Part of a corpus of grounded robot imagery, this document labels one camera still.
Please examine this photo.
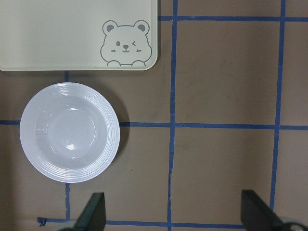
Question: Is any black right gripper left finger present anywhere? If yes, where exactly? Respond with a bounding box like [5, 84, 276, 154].
[75, 192, 106, 231]

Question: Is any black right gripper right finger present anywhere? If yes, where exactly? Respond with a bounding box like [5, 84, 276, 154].
[241, 190, 283, 231]

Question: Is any white ridged plate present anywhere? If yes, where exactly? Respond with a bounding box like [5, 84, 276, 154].
[19, 82, 120, 183]

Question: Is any cream tray with bear print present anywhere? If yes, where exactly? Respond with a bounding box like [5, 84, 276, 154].
[0, 0, 158, 71]

